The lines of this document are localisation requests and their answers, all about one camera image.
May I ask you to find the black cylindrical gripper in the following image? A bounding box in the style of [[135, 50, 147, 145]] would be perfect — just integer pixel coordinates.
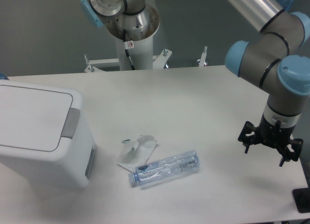
[[238, 113, 303, 166]]

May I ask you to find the white push-lid trash can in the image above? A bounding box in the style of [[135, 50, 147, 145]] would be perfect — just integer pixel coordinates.
[[0, 80, 96, 188]]

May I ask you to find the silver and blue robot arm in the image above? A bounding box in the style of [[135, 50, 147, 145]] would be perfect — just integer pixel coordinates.
[[80, 0, 310, 162]]

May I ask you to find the black device at table edge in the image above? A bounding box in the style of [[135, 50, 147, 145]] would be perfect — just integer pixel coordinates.
[[292, 161, 310, 213]]

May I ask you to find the clear blue plastic bottle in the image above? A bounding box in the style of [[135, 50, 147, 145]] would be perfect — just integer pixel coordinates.
[[128, 150, 200, 188]]

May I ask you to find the crumpled white paper wrapper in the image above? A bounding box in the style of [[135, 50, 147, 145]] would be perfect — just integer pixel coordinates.
[[117, 135, 157, 172]]

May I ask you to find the blue object at left edge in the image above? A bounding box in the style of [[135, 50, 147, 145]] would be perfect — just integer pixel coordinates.
[[0, 73, 9, 80]]

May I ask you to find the white pedestal base frame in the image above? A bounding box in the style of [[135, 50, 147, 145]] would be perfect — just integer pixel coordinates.
[[84, 41, 172, 72]]

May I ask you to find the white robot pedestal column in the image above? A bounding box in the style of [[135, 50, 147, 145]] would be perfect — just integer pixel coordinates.
[[104, 3, 160, 71]]

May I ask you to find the black cable on pedestal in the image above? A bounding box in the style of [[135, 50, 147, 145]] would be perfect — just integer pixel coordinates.
[[122, 29, 136, 71]]

